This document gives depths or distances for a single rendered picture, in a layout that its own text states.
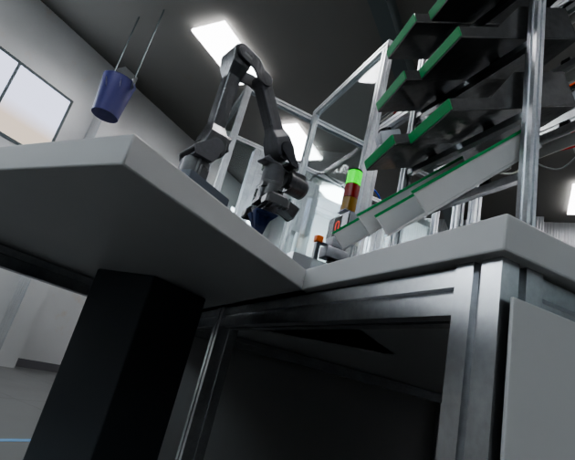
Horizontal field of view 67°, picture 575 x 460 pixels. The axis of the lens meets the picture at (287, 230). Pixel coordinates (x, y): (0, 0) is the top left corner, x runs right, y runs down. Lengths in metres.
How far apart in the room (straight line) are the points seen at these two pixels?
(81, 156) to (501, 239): 0.34
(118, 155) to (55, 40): 7.92
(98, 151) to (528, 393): 0.37
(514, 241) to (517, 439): 0.13
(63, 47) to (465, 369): 8.16
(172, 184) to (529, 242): 0.29
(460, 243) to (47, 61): 7.88
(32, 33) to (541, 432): 8.00
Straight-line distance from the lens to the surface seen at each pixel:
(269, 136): 1.15
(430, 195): 0.70
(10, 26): 7.95
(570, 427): 0.39
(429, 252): 0.41
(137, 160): 0.37
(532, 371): 0.36
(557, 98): 0.97
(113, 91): 6.33
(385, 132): 0.98
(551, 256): 0.39
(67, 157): 0.42
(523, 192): 0.79
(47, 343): 8.10
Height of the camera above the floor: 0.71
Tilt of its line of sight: 19 degrees up
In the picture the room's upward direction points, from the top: 14 degrees clockwise
